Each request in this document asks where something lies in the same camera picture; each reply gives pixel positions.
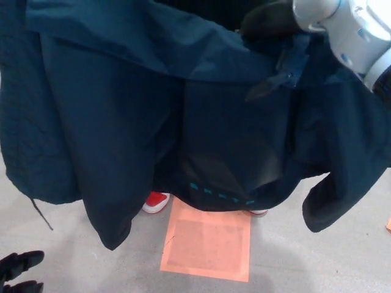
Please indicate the person's black sweater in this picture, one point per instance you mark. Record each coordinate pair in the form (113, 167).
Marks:
(220, 12)

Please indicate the dark teal coat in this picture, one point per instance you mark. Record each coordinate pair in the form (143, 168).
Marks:
(107, 122)

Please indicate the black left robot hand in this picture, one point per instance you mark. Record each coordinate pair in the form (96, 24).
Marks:
(18, 264)

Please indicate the person's red white left sneaker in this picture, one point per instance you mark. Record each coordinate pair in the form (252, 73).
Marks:
(259, 211)

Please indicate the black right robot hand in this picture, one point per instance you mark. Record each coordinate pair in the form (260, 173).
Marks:
(272, 21)

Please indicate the orange square floor mat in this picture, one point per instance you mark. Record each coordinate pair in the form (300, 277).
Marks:
(207, 244)

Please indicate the small orange floor marker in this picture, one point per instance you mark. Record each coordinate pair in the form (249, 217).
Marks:
(388, 225)

